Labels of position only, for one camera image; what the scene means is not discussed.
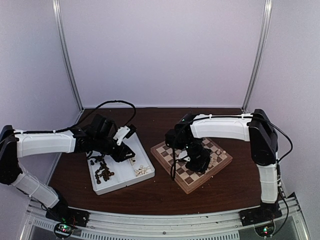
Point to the wooden chess board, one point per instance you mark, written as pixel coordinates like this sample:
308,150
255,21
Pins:
189,180

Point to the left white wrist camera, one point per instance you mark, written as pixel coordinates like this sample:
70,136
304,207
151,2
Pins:
124,132

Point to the light chess pawn piece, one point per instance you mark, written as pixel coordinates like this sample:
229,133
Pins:
223,155

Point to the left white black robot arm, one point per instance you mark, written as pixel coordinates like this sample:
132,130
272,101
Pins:
102,136

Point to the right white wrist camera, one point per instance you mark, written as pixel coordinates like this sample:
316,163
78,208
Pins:
183,156

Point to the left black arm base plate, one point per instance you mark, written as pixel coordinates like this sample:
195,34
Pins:
70,216

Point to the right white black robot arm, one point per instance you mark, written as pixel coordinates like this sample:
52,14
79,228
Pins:
254,128

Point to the left controller board with LEDs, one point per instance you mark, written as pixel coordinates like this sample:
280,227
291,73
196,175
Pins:
62,230

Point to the white plastic compartment tray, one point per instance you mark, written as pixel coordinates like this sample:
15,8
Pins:
124,175

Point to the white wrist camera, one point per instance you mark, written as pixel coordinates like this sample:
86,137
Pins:
124,132
183,156

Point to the light chess king piece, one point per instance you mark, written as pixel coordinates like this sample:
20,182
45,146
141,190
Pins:
213,162

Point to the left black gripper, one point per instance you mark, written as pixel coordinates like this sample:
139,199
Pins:
119,155

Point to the right controller board with LEDs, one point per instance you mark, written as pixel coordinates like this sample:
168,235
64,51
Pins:
264,231

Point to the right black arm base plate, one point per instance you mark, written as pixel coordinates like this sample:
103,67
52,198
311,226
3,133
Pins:
257,215

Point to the right aluminium frame post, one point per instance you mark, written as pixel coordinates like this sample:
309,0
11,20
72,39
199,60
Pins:
263,35

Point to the pile of dark chess pieces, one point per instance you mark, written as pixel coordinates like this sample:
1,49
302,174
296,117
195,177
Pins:
103,170

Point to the left aluminium frame post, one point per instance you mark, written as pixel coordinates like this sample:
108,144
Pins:
65,53

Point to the pile of light chess pieces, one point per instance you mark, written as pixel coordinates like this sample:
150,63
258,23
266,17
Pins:
139,170

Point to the front aluminium frame rail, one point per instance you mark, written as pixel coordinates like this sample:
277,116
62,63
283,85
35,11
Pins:
225,225

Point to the aluminium frame post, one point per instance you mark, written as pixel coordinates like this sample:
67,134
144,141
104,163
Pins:
263,35
65,53

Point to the controller board with leds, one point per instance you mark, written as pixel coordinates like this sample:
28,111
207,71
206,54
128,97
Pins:
62,230
264,231

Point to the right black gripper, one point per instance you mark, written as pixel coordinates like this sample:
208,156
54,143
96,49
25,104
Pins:
202,167

